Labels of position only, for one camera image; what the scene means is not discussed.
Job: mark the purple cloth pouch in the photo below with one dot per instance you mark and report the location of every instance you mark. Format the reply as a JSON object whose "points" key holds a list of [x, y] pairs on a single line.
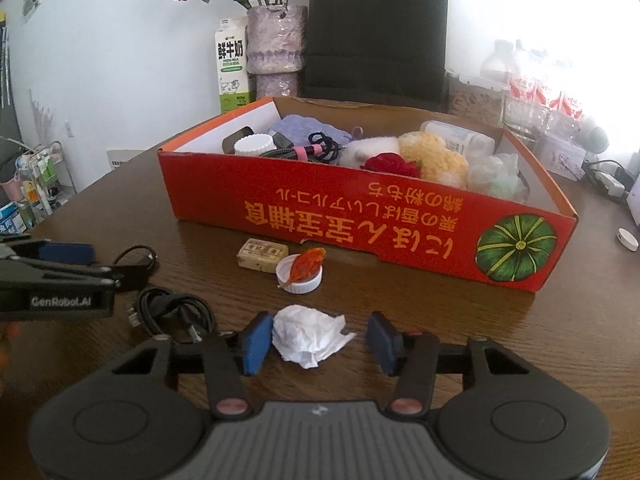
{"points": [[300, 127]]}

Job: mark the black paper bag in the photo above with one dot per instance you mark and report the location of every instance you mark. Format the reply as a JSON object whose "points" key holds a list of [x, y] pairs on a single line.
{"points": [[375, 35]]}

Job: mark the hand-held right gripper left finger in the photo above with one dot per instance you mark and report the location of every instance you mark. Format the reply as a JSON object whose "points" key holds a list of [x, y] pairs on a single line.
{"points": [[257, 345]]}

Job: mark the purple textured vase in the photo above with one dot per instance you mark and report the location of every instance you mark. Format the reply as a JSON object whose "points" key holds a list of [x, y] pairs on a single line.
{"points": [[275, 40]]}

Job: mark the translucent white plastic jar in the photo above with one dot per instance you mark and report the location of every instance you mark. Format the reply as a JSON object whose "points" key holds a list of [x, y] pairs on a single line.
{"points": [[455, 135]]}

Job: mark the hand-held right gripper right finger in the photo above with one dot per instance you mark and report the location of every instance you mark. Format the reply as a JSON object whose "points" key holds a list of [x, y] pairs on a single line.
{"points": [[382, 345]]}

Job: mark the green and white plastic bag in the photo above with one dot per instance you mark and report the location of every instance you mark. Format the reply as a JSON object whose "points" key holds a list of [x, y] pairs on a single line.
{"points": [[495, 172]]}

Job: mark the white round appliance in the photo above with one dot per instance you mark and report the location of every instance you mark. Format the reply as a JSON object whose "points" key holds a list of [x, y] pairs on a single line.
{"points": [[595, 137]]}

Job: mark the white power strip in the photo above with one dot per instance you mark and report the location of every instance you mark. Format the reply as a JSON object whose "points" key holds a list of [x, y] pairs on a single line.
{"points": [[607, 180]]}

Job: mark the white printed box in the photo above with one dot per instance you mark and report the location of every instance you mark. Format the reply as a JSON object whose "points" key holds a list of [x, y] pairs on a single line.
{"points": [[562, 157]]}

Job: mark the white and yellow plush toy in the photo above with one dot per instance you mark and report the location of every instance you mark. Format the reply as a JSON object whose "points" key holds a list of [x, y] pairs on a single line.
{"points": [[435, 157]]}

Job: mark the orange crumpled wrapper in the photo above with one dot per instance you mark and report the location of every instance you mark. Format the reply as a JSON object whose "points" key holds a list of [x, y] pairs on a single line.
{"points": [[307, 262]]}

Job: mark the red fabric rose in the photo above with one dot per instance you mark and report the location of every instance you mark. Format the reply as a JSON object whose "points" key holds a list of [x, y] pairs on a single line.
{"points": [[387, 162]]}

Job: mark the red cardboard box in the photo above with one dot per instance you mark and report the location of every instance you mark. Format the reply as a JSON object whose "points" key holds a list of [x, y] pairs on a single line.
{"points": [[325, 210]]}

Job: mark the clear glass jar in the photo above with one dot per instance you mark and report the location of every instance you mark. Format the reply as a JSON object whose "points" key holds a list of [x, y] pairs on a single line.
{"points": [[520, 114]]}

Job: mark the small white round lid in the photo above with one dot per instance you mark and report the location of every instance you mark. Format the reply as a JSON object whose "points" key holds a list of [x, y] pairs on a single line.
{"points": [[627, 239]]}

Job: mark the brown wooden desktop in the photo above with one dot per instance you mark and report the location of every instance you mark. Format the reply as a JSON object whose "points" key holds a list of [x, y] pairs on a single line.
{"points": [[500, 320]]}

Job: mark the beige snack packet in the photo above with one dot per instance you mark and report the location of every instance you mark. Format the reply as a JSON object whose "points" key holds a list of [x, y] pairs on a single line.
{"points": [[260, 254]]}

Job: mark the white bottle cap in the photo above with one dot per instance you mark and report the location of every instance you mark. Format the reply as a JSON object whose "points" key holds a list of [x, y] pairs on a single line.
{"points": [[302, 287]]}

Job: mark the dark wall poster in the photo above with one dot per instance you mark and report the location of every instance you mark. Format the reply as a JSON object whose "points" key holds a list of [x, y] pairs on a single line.
{"points": [[6, 85]]}

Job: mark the dark blue zip pouch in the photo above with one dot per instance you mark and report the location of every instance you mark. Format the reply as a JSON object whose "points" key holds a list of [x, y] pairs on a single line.
{"points": [[234, 141]]}

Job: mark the clear food container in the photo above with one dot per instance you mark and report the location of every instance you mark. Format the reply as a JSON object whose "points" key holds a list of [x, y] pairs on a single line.
{"points": [[472, 102]]}

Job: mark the pale pampas grass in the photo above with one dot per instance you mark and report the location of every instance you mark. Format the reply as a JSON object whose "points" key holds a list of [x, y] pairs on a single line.
{"points": [[40, 115]]}

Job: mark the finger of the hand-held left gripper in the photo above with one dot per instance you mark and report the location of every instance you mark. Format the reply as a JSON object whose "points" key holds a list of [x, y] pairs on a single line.
{"points": [[67, 253], [70, 274]]}

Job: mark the pack of water bottles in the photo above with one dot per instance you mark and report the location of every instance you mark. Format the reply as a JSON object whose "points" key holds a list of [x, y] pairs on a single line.
{"points": [[540, 95]]}

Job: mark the white and green milk carton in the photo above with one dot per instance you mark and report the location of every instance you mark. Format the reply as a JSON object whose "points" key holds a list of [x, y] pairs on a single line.
{"points": [[232, 70]]}

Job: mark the white wall socket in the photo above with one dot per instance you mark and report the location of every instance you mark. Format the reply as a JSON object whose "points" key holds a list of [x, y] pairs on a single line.
{"points": [[69, 129]]}

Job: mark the white tissue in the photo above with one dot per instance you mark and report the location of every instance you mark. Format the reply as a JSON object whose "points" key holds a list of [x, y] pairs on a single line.
{"points": [[310, 335]]}

